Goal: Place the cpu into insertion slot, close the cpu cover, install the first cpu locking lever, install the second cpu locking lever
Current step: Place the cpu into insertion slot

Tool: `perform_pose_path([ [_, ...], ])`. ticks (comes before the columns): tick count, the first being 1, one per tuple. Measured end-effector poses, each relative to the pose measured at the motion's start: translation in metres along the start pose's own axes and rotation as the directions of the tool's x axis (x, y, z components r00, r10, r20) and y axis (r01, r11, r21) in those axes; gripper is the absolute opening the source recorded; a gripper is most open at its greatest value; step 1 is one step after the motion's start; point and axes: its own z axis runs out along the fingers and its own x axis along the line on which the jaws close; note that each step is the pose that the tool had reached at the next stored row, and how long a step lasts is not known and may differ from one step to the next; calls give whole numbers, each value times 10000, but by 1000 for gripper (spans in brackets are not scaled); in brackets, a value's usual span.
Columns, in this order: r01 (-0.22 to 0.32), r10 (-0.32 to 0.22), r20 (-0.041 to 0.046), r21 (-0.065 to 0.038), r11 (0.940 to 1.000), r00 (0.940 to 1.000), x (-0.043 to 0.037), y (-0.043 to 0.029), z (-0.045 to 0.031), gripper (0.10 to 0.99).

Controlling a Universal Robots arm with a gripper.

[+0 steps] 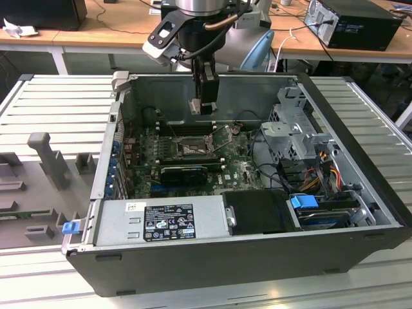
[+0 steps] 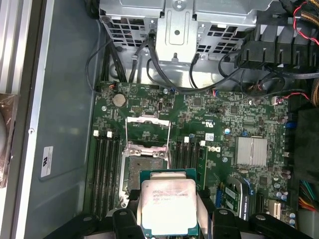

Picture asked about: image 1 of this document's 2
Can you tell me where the CPU socket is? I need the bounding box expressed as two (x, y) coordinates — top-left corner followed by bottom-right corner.
(175, 136), (216, 159)

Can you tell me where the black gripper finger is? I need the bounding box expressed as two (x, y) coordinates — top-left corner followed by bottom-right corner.
(192, 57), (201, 101)
(198, 60), (221, 115)

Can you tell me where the green motherboard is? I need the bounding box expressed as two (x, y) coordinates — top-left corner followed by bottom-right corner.
(124, 124), (268, 199)

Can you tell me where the green RAM stick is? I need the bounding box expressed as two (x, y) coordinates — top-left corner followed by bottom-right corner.
(0, 211), (35, 221)
(159, 162), (224, 171)

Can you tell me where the finned chipset heatsink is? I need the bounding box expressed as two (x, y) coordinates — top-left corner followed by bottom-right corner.
(160, 165), (209, 187)

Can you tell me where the black open PC case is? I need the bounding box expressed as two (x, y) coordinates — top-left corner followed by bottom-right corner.
(61, 71), (407, 299)

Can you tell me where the robot arm cable hose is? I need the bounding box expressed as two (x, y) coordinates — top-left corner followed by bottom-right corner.
(203, 11), (255, 32)

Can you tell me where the metal locking lever wire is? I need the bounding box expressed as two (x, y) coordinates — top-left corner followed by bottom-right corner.
(211, 134), (241, 153)
(168, 120), (186, 146)

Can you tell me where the gray parts rack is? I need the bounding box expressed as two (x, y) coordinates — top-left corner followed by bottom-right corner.
(0, 131), (99, 250)

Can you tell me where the black RAM slot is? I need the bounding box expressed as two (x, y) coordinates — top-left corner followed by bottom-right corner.
(156, 130), (216, 136)
(156, 127), (216, 133)
(155, 155), (223, 163)
(156, 120), (216, 126)
(156, 124), (216, 129)

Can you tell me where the hard disk blue carrier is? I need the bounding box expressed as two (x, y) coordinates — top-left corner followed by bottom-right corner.
(288, 194), (358, 232)

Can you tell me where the crumpled white paper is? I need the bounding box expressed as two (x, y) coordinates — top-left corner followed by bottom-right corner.
(2, 17), (40, 39)

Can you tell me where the silver power supply unit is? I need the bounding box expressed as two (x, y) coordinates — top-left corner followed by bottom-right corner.
(93, 194), (231, 247)

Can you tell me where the pale blue teach pendant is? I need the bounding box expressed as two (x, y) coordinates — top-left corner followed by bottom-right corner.
(239, 30), (275, 71)

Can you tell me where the large black box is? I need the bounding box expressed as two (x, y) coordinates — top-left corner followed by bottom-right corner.
(0, 0), (88, 32)

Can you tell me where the coloured power wire bundle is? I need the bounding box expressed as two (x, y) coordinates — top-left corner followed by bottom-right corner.
(297, 151), (344, 194)

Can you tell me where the silver metal latch handle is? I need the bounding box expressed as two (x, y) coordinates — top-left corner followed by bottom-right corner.
(225, 205), (238, 228)

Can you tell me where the blue plastic latch tab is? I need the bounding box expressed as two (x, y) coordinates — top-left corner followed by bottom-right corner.
(61, 221), (80, 236)

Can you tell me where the white cable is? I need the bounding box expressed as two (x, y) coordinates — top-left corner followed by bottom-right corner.
(273, 27), (302, 72)

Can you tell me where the gray case latch handle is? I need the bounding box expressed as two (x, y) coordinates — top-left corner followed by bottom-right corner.
(111, 71), (131, 94)

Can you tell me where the wooden desk white frame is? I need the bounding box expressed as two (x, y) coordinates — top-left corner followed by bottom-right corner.
(51, 0), (412, 77)
(0, 0), (68, 75)

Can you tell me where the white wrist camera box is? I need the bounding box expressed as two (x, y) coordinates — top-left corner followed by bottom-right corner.
(141, 12), (196, 68)

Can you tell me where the black plastic drive shroud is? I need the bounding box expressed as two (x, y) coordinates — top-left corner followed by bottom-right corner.
(221, 189), (302, 236)

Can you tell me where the black desktop computer case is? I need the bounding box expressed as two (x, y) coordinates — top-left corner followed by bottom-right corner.
(304, 0), (405, 52)

